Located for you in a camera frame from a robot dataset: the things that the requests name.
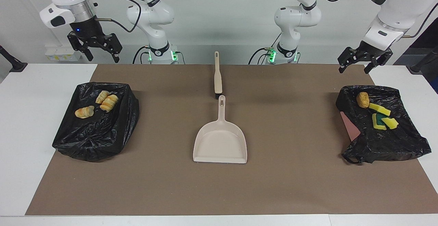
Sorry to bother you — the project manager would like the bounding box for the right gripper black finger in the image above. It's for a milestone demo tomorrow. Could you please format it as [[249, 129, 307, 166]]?
[[102, 33, 123, 63], [67, 32, 94, 62]]

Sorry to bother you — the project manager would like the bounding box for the brown paper table mat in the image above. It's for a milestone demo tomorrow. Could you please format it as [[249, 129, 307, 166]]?
[[25, 63, 438, 216]]

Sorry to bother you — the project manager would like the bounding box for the dark background panel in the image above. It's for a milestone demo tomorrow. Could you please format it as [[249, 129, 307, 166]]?
[[394, 16, 438, 93]]

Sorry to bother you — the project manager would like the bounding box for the black left base cable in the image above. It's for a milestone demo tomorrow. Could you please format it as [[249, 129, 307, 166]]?
[[248, 47, 274, 64]]

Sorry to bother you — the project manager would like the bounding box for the black stand with base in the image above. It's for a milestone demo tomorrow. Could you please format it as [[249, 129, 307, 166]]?
[[409, 46, 438, 74], [0, 45, 28, 73]]

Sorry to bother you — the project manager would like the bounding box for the white socket box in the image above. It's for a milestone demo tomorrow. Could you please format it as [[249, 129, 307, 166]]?
[[44, 45, 82, 62]]

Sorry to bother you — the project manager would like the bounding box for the black right base cable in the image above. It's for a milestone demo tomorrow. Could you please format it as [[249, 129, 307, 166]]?
[[132, 46, 151, 64]]

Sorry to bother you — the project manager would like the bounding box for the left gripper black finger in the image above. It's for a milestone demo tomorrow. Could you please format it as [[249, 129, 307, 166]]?
[[363, 50, 394, 74], [337, 47, 360, 74]]

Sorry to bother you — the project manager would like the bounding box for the black base cable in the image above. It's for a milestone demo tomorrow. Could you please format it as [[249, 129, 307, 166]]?
[[132, 46, 151, 64], [248, 47, 274, 64]]

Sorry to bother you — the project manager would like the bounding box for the yellow green sponge piece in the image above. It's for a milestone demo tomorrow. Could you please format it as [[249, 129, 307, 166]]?
[[381, 116, 399, 130], [372, 113, 387, 131], [369, 102, 391, 117]]

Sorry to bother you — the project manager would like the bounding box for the pink box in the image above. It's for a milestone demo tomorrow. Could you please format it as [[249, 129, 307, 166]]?
[[339, 111, 362, 142]]

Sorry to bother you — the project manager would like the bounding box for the beige plastic dustpan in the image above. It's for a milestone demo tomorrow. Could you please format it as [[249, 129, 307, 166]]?
[[192, 95, 248, 164]]

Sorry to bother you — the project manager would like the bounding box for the orange striped croissant piece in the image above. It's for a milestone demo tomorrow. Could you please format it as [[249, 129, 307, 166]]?
[[74, 105, 95, 120], [100, 94, 119, 113]]

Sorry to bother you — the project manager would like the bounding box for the pale pastry piece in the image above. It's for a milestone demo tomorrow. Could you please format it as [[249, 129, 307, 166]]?
[[95, 90, 111, 104]]

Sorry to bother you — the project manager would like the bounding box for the black plastic trash bag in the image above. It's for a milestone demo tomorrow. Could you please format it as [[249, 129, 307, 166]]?
[[335, 85, 432, 165], [52, 81, 140, 162]]

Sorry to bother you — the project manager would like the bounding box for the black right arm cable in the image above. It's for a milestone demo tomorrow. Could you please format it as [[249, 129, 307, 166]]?
[[91, 0, 142, 33]]

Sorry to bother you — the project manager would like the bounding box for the beige hand brush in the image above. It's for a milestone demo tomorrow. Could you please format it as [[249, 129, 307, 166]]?
[[214, 51, 224, 100]]

